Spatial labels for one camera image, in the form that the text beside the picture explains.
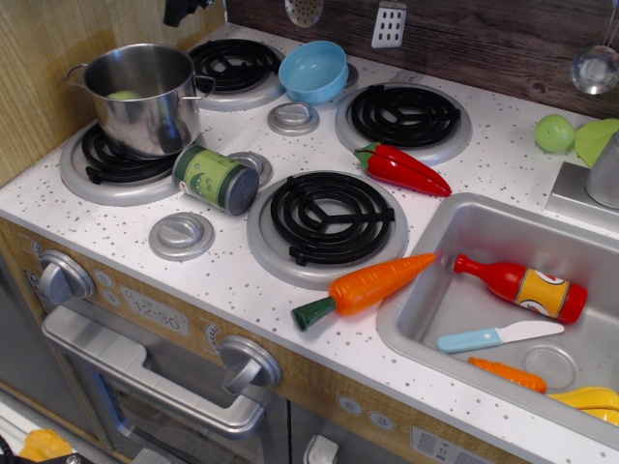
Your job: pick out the black burner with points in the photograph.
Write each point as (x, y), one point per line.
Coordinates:
(309, 229)
(425, 123)
(96, 171)
(236, 74)

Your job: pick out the front silver stovetop knob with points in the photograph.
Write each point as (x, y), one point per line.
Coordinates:
(181, 237)

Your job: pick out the red toy chili pepper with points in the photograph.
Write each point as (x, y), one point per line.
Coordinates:
(391, 165)

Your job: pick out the silver oven dial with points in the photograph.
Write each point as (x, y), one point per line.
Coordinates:
(63, 278)
(247, 364)

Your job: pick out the red toy ketchup bottle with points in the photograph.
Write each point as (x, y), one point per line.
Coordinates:
(548, 295)

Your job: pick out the yellow object at bottom left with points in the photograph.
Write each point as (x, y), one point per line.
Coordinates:
(44, 444)

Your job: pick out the green toy lettuce leaf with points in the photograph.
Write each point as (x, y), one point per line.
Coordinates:
(592, 137)

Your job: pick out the left silver oven dial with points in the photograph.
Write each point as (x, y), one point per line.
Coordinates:
(63, 278)

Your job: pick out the small orange toy carrot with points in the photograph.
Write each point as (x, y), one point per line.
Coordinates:
(523, 378)

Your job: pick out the silver hanging ladle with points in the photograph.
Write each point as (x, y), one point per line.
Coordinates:
(594, 71)

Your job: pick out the silver stovetop knob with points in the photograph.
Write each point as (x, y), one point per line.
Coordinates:
(259, 163)
(181, 237)
(293, 119)

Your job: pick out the right silver oven dial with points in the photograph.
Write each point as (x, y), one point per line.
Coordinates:
(247, 364)

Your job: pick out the back right black burner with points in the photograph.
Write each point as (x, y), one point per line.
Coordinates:
(425, 123)

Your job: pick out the large orange toy carrot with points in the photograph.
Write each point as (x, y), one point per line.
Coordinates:
(352, 293)

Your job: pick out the light blue plastic bowl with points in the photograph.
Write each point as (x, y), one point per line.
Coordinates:
(315, 72)

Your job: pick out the green toy apple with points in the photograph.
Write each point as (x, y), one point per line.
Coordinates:
(554, 133)

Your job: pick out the silver toy faucet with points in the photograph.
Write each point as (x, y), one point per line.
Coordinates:
(589, 194)

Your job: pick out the yellow toy banana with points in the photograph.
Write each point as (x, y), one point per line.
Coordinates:
(599, 402)

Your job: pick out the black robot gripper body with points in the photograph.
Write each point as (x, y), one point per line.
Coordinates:
(204, 4)

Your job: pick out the oven clock display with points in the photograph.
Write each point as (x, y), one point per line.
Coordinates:
(157, 312)

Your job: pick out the stainless steel pot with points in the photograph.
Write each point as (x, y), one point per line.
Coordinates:
(165, 120)

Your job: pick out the front right black burner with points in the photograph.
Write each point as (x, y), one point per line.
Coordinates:
(309, 229)

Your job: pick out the middle silver stovetop knob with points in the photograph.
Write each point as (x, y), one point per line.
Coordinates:
(259, 163)

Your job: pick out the green toy food can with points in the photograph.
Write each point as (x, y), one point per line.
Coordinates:
(215, 179)

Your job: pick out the back silver stovetop knob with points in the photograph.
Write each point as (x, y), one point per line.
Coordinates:
(293, 119)

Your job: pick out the blue handled toy knife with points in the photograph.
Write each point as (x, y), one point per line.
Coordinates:
(494, 337)

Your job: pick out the back left black burner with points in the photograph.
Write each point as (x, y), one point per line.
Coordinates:
(236, 74)

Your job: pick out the silver perforated skimmer spoon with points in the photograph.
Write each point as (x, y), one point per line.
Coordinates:
(304, 13)

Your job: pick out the front left black burner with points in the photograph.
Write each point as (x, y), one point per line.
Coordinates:
(96, 171)

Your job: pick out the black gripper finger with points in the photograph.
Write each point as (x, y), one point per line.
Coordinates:
(176, 10)

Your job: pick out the light green toy broccoli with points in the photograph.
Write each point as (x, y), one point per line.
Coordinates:
(124, 95)

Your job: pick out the silver cabinet door handle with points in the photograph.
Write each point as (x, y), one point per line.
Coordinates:
(320, 450)

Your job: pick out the silver oven door handle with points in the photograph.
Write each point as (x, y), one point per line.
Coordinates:
(124, 360)

